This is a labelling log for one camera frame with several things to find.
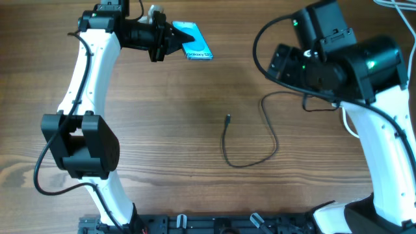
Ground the blue screen smartphone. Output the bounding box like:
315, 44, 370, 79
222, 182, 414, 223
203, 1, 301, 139
173, 21, 213, 60

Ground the white power strip cord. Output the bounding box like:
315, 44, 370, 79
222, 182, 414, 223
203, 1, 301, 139
341, 0, 416, 139

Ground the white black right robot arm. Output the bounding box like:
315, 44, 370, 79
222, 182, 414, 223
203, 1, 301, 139
262, 1, 415, 233

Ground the white cables top right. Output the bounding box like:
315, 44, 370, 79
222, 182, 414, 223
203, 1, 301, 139
372, 0, 416, 12

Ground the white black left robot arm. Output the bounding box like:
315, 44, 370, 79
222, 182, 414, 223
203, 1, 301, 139
41, 0, 194, 233

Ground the black charging cable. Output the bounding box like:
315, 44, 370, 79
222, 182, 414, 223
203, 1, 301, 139
222, 90, 341, 168

